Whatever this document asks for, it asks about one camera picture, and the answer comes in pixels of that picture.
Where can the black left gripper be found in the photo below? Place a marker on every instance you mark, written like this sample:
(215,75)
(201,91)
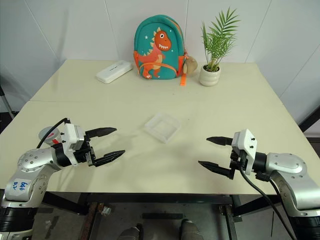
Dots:
(83,156)

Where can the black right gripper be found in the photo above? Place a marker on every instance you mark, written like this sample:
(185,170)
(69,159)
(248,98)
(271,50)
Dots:
(237,160)

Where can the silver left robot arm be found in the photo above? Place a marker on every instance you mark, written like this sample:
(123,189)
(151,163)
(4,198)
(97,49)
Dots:
(32,162)

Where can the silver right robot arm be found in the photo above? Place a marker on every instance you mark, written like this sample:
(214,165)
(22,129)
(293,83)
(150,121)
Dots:
(287,167)

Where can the clear square plastic container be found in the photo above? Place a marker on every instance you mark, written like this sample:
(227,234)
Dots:
(162,127)

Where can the white oblong case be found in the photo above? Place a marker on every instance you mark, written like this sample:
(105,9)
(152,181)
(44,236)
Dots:
(113,71)

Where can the green plant in white pot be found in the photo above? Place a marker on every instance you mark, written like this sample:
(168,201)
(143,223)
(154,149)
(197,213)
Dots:
(210,73)

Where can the dark rounded robot foot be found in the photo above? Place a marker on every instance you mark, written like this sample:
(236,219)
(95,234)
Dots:
(191,231)
(131,232)

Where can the beige plush charm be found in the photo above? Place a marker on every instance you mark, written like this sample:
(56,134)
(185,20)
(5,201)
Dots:
(191,64)

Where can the black stand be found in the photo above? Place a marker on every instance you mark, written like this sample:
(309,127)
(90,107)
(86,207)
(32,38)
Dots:
(311,122)

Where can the teal dinosaur backpack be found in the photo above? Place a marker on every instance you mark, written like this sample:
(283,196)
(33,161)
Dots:
(157,50)

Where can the black tripod leg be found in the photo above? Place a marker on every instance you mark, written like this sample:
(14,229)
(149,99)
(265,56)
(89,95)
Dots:
(6,100)

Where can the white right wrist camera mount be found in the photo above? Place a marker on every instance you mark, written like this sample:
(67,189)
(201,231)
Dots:
(247,142)

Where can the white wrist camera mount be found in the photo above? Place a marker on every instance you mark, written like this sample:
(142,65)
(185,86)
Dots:
(70,136)
(247,142)

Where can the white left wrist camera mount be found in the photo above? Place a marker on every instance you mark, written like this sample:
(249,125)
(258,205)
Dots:
(70,136)

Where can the black metal table frame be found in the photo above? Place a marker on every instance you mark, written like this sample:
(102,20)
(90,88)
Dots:
(150,198)

